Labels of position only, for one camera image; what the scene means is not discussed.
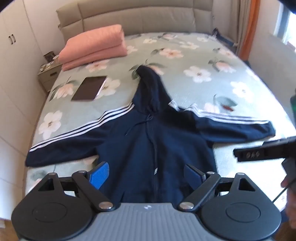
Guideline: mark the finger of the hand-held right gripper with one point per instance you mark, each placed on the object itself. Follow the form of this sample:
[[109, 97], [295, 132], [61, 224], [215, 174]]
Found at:
[[254, 154]]

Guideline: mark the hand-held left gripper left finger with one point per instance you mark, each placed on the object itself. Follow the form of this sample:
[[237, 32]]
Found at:
[[100, 176]]

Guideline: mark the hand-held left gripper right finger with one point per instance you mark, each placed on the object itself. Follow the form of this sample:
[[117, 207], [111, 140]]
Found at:
[[191, 176]]

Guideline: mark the navy striped hoodie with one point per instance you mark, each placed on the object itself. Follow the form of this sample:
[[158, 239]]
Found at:
[[138, 143]]

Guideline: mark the person's right hand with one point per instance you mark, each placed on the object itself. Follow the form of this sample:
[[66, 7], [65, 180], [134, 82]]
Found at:
[[291, 201]]

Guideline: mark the bed with floral sheet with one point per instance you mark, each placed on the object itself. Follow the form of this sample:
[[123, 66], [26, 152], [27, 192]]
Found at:
[[196, 97]]

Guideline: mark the black tablet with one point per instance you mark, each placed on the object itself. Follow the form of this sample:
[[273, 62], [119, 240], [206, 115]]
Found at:
[[89, 88]]

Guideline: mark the beige nightstand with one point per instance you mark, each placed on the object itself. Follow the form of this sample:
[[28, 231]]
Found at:
[[49, 77]]

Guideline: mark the dark blue item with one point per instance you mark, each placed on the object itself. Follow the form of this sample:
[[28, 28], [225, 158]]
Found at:
[[223, 37]]

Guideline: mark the orange curtain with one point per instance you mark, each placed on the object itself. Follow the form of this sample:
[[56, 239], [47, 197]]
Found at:
[[251, 27]]

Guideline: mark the folded pink blanket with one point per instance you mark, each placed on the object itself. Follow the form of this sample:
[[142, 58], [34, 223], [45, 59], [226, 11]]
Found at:
[[92, 49]]

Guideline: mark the white wardrobe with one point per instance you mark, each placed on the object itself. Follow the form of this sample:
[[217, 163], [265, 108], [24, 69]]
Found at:
[[16, 76]]

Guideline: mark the window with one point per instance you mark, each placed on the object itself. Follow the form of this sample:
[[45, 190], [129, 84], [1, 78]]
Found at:
[[288, 25]]

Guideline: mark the beige padded headboard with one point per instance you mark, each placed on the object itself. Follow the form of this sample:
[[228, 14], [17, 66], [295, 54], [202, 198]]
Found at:
[[138, 16]]

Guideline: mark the small picture frame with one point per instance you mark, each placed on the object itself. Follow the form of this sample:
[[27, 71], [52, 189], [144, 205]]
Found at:
[[49, 57]]

